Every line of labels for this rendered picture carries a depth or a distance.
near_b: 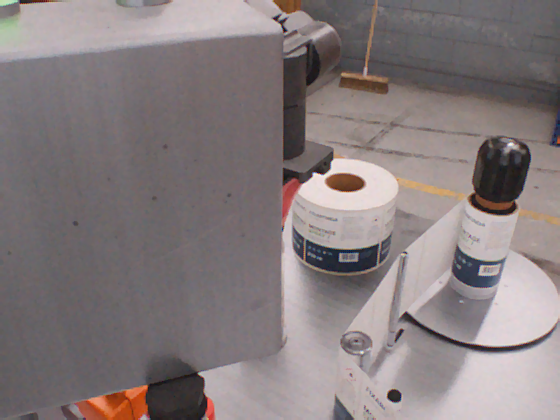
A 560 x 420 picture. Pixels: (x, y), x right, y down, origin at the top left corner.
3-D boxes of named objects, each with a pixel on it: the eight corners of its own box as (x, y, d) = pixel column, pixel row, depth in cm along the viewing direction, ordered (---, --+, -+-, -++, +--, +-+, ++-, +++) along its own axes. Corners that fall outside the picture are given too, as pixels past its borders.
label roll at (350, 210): (340, 208, 123) (345, 150, 116) (410, 248, 110) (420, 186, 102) (271, 240, 112) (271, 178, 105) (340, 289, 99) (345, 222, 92)
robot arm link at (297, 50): (234, 42, 49) (290, 49, 47) (270, 25, 55) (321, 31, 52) (237, 112, 53) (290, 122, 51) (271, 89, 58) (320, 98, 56)
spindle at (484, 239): (504, 280, 99) (543, 138, 84) (489, 307, 93) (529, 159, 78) (458, 263, 104) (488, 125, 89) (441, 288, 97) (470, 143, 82)
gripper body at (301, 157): (256, 141, 62) (254, 78, 58) (335, 163, 57) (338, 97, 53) (220, 163, 58) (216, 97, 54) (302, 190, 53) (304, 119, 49)
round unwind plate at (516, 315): (574, 276, 102) (575, 271, 101) (534, 379, 81) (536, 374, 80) (426, 225, 117) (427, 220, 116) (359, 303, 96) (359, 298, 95)
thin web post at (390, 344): (397, 345, 87) (414, 251, 77) (392, 353, 86) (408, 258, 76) (386, 340, 88) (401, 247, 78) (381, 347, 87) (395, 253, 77)
